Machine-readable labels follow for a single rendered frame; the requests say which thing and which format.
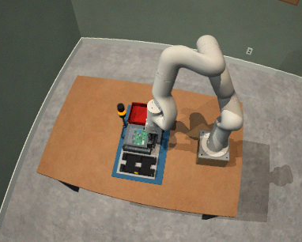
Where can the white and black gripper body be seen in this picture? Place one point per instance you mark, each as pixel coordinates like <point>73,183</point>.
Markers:
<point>152,130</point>

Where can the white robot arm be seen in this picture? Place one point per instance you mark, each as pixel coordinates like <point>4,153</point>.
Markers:
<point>210,62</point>

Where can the red open-top bin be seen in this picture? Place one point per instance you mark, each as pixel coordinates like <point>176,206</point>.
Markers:
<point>138,114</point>

